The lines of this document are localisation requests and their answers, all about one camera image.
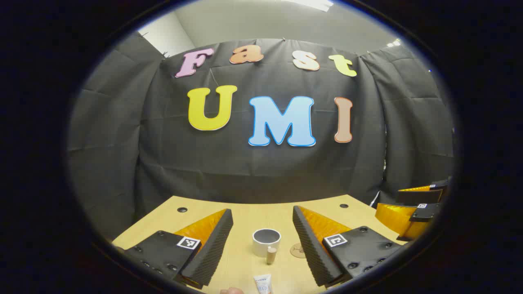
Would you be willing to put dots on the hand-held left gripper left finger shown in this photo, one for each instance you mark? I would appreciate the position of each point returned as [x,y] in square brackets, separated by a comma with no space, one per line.
[212,253]

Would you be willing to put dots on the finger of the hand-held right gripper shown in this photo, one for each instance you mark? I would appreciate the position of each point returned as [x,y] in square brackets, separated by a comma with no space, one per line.
[416,197]
[392,216]

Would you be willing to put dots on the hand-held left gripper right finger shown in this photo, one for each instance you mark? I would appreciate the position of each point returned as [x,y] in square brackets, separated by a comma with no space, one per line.
[310,249]

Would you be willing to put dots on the round wooden coaster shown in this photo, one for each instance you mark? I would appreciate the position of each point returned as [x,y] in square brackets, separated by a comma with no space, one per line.
[297,251]

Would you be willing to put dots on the white toothpaste tube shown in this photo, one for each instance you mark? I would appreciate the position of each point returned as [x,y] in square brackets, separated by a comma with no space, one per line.
[262,283]

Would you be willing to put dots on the light wooden desktop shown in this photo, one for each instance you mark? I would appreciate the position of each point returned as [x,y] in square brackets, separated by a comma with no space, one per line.
[253,216]

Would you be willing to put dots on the black backdrop cloth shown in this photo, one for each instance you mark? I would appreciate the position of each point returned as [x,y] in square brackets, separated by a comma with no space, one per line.
[163,163]

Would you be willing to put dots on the ceiling light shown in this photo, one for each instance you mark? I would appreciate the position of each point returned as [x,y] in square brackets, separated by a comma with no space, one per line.
[394,42]

